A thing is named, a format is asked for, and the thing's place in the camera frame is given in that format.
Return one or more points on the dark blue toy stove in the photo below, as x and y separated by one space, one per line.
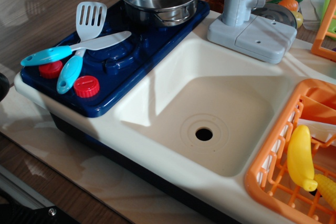
120 67

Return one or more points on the red stove knob right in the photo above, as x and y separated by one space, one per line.
86 86

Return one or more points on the red stove knob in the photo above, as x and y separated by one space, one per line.
86 86
51 70

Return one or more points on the red stove knob left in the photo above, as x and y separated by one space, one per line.
51 70

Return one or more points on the cream toy sink unit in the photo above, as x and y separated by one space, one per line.
197 120

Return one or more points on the grey toy faucet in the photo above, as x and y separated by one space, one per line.
258 37

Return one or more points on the steel pot lid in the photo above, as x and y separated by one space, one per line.
276 13

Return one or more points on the orange toy carrot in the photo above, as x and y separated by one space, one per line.
291 5

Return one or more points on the yellow toy fruit piece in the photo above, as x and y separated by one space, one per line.
299 18

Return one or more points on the black round object left edge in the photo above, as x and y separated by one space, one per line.
4 86

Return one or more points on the orange basket upper right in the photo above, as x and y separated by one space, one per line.
326 29

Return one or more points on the white plate in rack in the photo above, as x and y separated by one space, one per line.
319 130

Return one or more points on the orange dish rack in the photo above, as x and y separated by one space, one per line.
267 180

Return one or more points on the yellow toy banana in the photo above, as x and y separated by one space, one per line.
299 159

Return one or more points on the yellow toy corn cob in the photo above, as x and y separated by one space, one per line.
326 188

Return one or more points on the white slotted spatula blue handle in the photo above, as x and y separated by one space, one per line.
90 18

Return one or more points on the white toy knife blue handle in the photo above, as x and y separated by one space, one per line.
54 54

